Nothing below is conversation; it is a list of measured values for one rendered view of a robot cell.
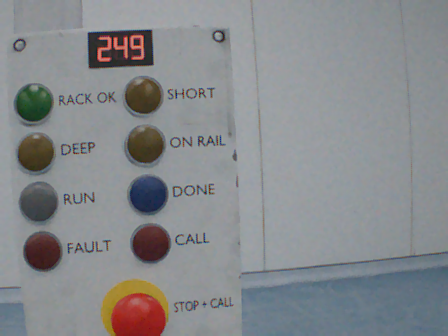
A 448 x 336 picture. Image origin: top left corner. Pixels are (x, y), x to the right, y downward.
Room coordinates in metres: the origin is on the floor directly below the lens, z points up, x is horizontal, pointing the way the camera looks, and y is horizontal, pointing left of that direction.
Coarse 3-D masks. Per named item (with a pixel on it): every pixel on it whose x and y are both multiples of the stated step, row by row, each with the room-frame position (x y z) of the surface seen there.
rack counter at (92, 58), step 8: (96, 32) 0.42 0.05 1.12; (104, 32) 0.42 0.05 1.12; (112, 32) 0.42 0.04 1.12; (120, 32) 0.42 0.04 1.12; (128, 32) 0.42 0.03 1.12; (136, 32) 0.42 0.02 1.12; (144, 32) 0.42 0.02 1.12; (88, 40) 0.42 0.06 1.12; (152, 40) 0.42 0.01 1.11; (88, 48) 0.42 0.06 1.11; (152, 48) 0.42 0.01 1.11; (88, 56) 0.41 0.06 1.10; (96, 56) 0.42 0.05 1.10; (152, 56) 0.42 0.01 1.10; (88, 64) 0.42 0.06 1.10; (96, 64) 0.42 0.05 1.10; (104, 64) 0.42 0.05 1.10; (112, 64) 0.42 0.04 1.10; (120, 64) 0.42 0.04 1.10; (128, 64) 0.42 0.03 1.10; (136, 64) 0.42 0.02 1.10; (144, 64) 0.42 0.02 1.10; (152, 64) 0.42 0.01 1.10
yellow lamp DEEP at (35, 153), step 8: (32, 136) 0.40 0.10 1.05; (40, 136) 0.40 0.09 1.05; (24, 144) 0.40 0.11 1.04; (32, 144) 0.40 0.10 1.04; (40, 144) 0.40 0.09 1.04; (48, 144) 0.40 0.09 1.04; (24, 152) 0.40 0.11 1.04; (32, 152) 0.40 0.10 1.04; (40, 152) 0.40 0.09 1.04; (48, 152) 0.40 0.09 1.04; (24, 160) 0.40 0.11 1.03; (32, 160) 0.40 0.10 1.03; (40, 160) 0.40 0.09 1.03; (48, 160) 0.40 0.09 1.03; (32, 168) 0.40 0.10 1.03; (40, 168) 0.40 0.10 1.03
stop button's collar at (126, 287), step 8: (128, 280) 0.42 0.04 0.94; (136, 280) 0.42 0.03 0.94; (144, 280) 0.42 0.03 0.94; (112, 288) 0.42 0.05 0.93; (120, 288) 0.42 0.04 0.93; (128, 288) 0.42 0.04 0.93; (136, 288) 0.42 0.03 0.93; (144, 288) 0.42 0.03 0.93; (152, 288) 0.42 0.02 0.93; (104, 296) 0.42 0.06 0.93; (112, 296) 0.42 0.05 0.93; (120, 296) 0.42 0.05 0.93; (152, 296) 0.42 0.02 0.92; (160, 296) 0.42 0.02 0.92; (104, 304) 0.41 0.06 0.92; (112, 304) 0.41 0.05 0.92; (168, 304) 0.42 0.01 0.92; (104, 312) 0.41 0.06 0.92; (168, 312) 0.42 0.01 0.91; (104, 320) 0.41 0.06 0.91; (168, 320) 0.42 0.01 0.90
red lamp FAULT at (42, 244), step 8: (32, 240) 0.40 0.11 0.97; (40, 240) 0.40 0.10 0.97; (48, 240) 0.40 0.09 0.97; (32, 248) 0.40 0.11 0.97; (40, 248) 0.40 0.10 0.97; (48, 248) 0.40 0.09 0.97; (56, 248) 0.40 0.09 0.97; (32, 256) 0.40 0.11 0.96; (40, 256) 0.40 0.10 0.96; (48, 256) 0.40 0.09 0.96; (56, 256) 0.40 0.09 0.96; (32, 264) 0.40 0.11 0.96; (40, 264) 0.40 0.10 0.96; (48, 264) 0.40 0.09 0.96
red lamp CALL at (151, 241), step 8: (136, 232) 0.42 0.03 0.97; (144, 232) 0.42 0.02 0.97; (152, 232) 0.42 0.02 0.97; (160, 232) 0.42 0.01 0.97; (136, 240) 0.42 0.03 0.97; (144, 240) 0.42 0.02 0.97; (152, 240) 0.42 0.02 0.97; (160, 240) 0.42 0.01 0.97; (136, 248) 0.42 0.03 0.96; (144, 248) 0.42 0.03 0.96; (152, 248) 0.42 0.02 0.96; (160, 248) 0.42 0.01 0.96; (144, 256) 0.42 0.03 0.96; (152, 256) 0.42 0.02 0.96; (160, 256) 0.42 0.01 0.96
